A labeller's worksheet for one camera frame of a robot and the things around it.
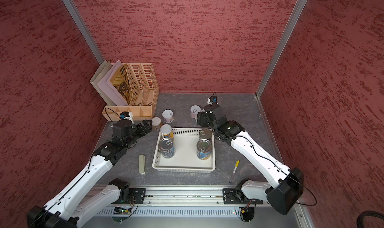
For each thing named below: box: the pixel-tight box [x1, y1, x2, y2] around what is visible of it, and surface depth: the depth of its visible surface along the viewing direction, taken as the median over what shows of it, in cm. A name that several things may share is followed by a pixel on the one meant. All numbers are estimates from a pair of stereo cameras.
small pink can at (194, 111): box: [190, 105, 201, 119], surface depth 105 cm
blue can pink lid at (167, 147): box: [159, 137, 176, 159], surface depth 84 cm
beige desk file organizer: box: [102, 63, 159, 121], surface depth 109 cm
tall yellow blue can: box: [160, 124, 174, 141], surface depth 85 cm
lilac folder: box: [97, 60, 129, 107], surface depth 96 cm
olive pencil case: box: [138, 154, 146, 175], surface depth 83 cm
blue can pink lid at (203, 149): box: [196, 138, 212, 161], surface depth 83 cm
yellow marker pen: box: [229, 159, 241, 184], surface depth 86 cm
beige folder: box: [89, 60, 117, 106], surface depth 93 cm
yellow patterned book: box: [110, 64, 133, 106], surface depth 102 cm
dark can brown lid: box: [199, 128, 213, 141], surface depth 88 cm
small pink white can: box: [162, 109, 175, 124], surface depth 103 cm
